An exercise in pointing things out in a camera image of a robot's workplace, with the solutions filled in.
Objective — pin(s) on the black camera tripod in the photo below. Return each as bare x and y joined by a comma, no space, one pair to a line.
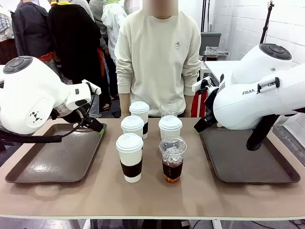
266,21

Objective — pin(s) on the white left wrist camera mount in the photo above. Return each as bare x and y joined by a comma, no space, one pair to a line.
91,87

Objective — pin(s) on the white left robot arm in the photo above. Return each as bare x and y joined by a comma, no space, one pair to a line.
28,95

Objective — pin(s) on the clear iced coffee cup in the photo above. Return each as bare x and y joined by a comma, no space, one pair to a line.
168,108
172,167

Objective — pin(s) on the brown plastic serving tray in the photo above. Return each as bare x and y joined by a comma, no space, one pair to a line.
59,157
238,162

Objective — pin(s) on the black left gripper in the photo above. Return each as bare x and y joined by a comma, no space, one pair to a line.
74,117

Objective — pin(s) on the person in cream sweater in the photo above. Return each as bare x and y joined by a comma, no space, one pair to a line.
155,59

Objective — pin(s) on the small cluttered metal tray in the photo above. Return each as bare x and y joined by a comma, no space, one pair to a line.
215,52

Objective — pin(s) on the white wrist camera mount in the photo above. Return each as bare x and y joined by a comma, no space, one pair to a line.
202,84
91,87

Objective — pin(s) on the black stand pole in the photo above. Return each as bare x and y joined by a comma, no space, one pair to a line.
206,14

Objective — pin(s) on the person's right forearm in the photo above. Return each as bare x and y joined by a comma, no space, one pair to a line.
124,105

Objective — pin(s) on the grey storage bin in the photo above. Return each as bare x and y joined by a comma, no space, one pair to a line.
210,40

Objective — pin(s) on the bystander in white jacket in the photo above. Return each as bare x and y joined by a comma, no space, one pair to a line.
113,21

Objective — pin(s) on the white lidded paper coffee cup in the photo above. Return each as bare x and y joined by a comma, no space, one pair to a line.
132,126
170,127
129,155
139,111

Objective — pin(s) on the bystander in black coat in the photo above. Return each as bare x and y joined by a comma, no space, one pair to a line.
71,35

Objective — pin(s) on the bystander in dark grey jacket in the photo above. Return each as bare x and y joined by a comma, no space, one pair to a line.
31,28

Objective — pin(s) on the person's left forearm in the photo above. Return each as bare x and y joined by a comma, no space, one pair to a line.
189,105

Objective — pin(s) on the white background table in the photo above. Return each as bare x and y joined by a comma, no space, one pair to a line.
219,68

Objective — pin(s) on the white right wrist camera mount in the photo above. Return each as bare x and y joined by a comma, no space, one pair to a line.
202,84

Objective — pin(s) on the red fabric item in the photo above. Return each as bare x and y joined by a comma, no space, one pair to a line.
197,105

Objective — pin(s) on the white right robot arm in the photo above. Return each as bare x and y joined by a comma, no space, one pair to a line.
250,107

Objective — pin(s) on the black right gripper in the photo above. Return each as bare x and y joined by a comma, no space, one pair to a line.
210,107

